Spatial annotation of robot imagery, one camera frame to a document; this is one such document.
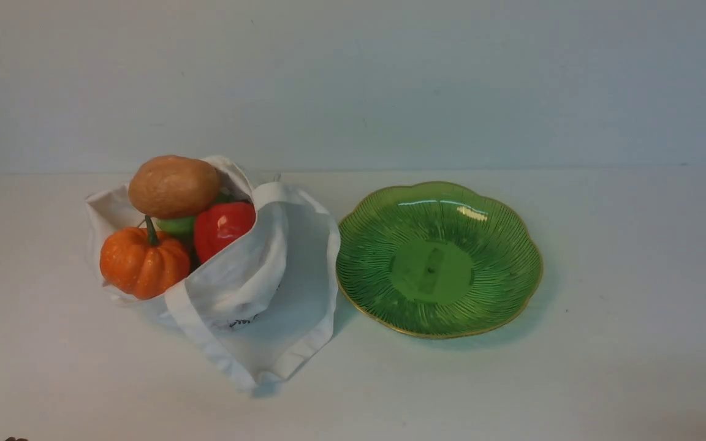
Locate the orange toy pumpkin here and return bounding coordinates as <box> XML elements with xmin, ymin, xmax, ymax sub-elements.
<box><xmin>99</xmin><ymin>216</ymin><xmax>191</xmax><ymax>301</ymax></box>

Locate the white cloth bag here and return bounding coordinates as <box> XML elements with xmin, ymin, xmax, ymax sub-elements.
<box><xmin>86</xmin><ymin>156</ymin><xmax>341</xmax><ymax>390</ymax></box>

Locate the green glass plate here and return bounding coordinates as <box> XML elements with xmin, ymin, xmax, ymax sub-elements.
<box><xmin>336</xmin><ymin>181</ymin><xmax>544</xmax><ymax>340</ymax></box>

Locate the red toy bell pepper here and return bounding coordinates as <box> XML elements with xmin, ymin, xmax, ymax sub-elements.
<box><xmin>194</xmin><ymin>202</ymin><xmax>257</xmax><ymax>263</ymax></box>

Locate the green toy vegetable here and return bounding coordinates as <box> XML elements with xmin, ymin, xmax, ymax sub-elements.
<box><xmin>153</xmin><ymin>192</ymin><xmax>235</xmax><ymax>243</ymax></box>

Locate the brown toy potato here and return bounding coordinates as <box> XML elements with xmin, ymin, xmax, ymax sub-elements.
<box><xmin>127</xmin><ymin>154</ymin><xmax>222</xmax><ymax>219</ymax></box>

